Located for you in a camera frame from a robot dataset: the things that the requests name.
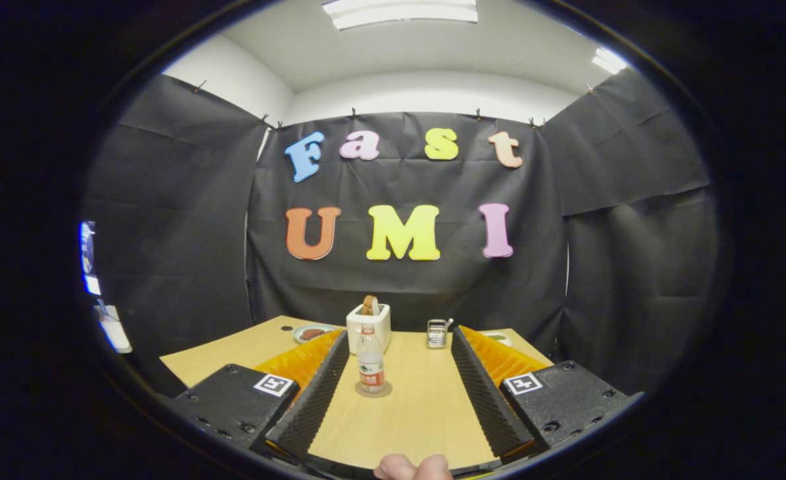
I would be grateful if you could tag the pale green plate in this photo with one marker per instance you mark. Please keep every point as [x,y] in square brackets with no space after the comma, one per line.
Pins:
[297,336]

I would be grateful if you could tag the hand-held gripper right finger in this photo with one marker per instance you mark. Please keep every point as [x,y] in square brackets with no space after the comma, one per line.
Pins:
[489,400]

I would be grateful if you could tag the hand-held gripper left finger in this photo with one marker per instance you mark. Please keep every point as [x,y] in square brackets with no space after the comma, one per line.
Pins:
[312,400]

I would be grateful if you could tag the small ceiling light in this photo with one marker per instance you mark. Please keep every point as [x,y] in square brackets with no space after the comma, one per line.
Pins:
[609,61]

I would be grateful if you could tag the white toaster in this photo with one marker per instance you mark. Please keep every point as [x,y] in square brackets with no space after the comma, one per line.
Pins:
[380,320]

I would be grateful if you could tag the long ceiling light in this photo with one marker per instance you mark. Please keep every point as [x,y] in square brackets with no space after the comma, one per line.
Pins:
[399,13]

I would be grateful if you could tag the round brown coaster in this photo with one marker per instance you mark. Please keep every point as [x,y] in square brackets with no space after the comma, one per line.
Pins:
[386,390]

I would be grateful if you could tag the white divided dish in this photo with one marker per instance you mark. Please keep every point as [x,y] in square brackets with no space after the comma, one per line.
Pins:
[499,338]

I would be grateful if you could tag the brown meat slices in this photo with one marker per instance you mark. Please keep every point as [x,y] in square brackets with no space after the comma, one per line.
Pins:
[312,333]

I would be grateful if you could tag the brown bread slice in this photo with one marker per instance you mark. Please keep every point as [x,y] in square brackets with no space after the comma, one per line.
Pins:
[370,305]

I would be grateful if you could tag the clear plastic juice bottle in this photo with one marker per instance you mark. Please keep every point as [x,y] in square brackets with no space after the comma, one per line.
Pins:
[370,366]

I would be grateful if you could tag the wooden table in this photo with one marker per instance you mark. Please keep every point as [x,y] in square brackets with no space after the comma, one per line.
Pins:
[412,413]

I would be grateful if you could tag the white blurry object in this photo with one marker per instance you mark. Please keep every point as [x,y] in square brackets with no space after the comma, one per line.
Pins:
[114,330]

